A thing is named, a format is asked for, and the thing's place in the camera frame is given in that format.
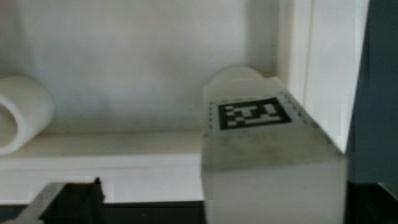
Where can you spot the white table leg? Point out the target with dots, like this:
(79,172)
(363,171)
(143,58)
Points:
(272,164)

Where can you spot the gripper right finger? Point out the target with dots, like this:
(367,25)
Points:
(388,202)

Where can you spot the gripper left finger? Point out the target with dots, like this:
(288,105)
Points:
(68,204)

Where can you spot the white square tabletop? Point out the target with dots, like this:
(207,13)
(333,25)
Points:
(109,64)

